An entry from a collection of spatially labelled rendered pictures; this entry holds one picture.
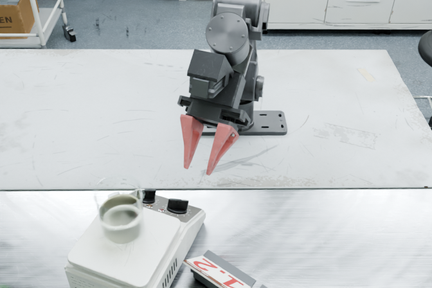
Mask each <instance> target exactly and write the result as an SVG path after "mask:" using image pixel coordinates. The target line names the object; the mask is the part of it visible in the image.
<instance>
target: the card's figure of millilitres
mask: <svg viewBox="0 0 432 288"><path fill-rule="evenodd" d="M188 261H189V262H190V263H192V264H193V265H195V266H196V267H198V268H199V269H201V270H202V271H204V272H205V273H207V274H208V275H210V276H211V277H213V278H214V279H216V280H217V281H219V282H220V283H222V284H223V285H225V286H226V287H228V288H246V287H247V286H246V285H245V284H243V283H242V282H240V281H239V280H237V279H236V278H234V277H232V276H231V275H230V274H228V273H227V272H225V271H223V270H222V269H220V268H219V267H217V266H216V265H214V264H213V263H211V262H210V261H208V260H207V259H205V258H203V257H199V258H195V259H191V260H188Z"/></svg>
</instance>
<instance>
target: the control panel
mask: <svg viewBox="0 0 432 288"><path fill-rule="evenodd" d="M168 200H169V199H168V198H166V197H162V196H160V195H156V196H155V202H154V203H152V204H151V205H152V207H149V206H147V205H148V204H144V203H143V207H144V208H148V209H150V210H154V211H156V212H159V213H163V214H166V215H169V216H172V217H175V218H177V219H179V220H180V221H181V222H184V223H187V222H188V221H189V220H190V219H192V218H193V217H194V216H195V215H197V214H198V213H199V212H200V211H201V210H202V209H201V208H197V207H195V206H191V205H188V208H187V212H186V213H185V214H175V213H171V212H169V211H168V210H167V206H168ZM160 208H163V209H164V210H163V211H161V210H159V209H160Z"/></svg>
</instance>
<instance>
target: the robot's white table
mask: <svg viewBox="0 0 432 288"><path fill-rule="evenodd" d="M193 52H194V49H0V191H80V190H93V188H94V187H95V185H96V183H97V182H99V180H101V179H103V178H104V177H106V176H109V175H111V174H120V173H122V174H130V175H132V176H134V177H136V178H137V179H138V180H139V181H140V183H141V185H142V187H143V189H155V190H310V189H426V188H432V130H431V129H430V127H429V125H428V123H427V121H426V119H425V118H424V116H423V114H422V113H421V111H420V109H419V108H418V106H417V104H416V102H415V100H414V99H413V97H412V95H411V93H410V91H409V90H408V88H407V86H406V84H405V83H404V81H403V79H402V77H401V76H400V74H399V72H398V71H397V68H396V67H395V65H394V63H393V61H392V60H391V58H390V56H389V54H388V52H387V51H386V50H371V49H261V50H257V55H258V75H261V77H264V88H263V94H262V97H260V98H259V101H258V102H254V111H283V112H284V114H285V119H286V123H287V134H286V135H284V136H239V137H238V140H237V141H236V142H235V143H234V144H233V145H232V146H231V147H230V149H229V150H228V151H227V152H226V153H225V154H224V155H223V156H222V157H221V159H220V160H219V162H218V163H217V166H216V167H215V168H214V170H213V172H212V173H211V175H206V170H207V166H208V161H209V158H210V153H211V150H212V145H213V141H214V137H215V136H201V138H200V140H199V143H198V145H197V148H196V151H195V154H194V156H193V159H192V162H191V163H190V166H189V168H188V169H185V168H184V143H183V135H182V130H181V122H180V115H181V114H186V113H187V112H186V111H185V109H186V107H185V106H183V107H180V106H179V105H178V104H177V101H178V99H179V95H183V96H187V97H190V93H189V92H188V91H189V83H190V77H189V76H187V71H188V67H189V65H190V61H191V58H192V55H193Z"/></svg>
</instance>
